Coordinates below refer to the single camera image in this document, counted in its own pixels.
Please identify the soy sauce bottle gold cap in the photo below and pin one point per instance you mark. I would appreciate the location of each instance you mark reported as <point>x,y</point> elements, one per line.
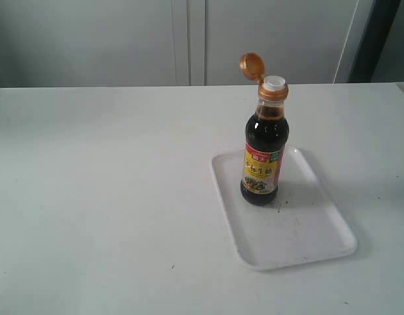
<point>266,134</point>

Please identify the white rectangular plastic tray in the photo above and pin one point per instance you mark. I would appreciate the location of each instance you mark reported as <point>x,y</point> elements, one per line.
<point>301,225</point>

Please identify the dark vertical post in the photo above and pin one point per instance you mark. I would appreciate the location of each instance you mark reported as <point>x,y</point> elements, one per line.
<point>377,30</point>

